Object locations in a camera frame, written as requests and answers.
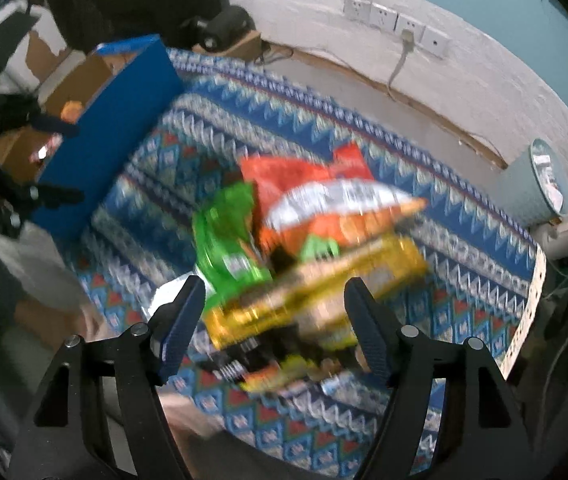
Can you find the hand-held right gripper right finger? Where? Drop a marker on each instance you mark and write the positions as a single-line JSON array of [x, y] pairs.
[[368, 332]]

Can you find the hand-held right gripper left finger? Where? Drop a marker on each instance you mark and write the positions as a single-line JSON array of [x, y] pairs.
[[180, 332]]

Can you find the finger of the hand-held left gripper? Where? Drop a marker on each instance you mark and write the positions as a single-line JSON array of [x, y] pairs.
[[39, 119], [46, 195]]

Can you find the long yellow snack packet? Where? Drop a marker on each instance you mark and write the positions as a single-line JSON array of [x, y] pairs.
[[314, 290]]

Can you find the cardboard box with blue side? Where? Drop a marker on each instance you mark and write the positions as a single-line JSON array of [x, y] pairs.
[[109, 125]]

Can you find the green snack bag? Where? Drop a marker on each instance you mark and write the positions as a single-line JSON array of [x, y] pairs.
[[226, 237]]

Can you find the orange snack bag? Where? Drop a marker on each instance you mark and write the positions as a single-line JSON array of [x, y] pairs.
[[304, 185]]

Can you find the small orange snack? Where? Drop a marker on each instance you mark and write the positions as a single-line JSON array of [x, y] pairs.
[[71, 110]]

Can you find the red and white snack packet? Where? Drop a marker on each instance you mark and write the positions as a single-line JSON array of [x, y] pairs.
[[44, 152]]

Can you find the silver snack packet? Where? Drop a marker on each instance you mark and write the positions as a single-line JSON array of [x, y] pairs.
[[169, 295]]

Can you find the brown cardboard sheet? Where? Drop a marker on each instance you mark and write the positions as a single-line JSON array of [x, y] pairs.
[[39, 57]]

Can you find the black snack packet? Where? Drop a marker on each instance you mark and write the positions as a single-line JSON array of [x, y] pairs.
[[244, 360]]

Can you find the yellow-green snack packet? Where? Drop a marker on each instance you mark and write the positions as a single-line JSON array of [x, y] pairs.
[[289, 372]]

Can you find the person's leg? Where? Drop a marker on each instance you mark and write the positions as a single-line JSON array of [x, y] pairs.
[[49, 320]]

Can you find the large black object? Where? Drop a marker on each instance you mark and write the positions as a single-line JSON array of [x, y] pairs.
[[129, 0]]

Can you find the black round device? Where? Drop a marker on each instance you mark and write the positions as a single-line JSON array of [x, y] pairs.
[[224, 25]]

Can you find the small cardboard box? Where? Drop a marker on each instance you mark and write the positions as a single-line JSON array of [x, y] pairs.
[[244, 45]]

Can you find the white plastic object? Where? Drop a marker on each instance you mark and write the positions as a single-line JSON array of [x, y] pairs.
[[566, 235]]

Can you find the pale blue trash bin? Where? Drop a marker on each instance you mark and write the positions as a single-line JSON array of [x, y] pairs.
[[534, 185]]

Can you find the blue patterned blanket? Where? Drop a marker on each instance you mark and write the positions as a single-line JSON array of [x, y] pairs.
[[274, 110]]

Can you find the white wall socket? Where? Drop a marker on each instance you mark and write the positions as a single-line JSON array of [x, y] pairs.
[[356, 7], [383, 15], [410, 26], [436, 40]]

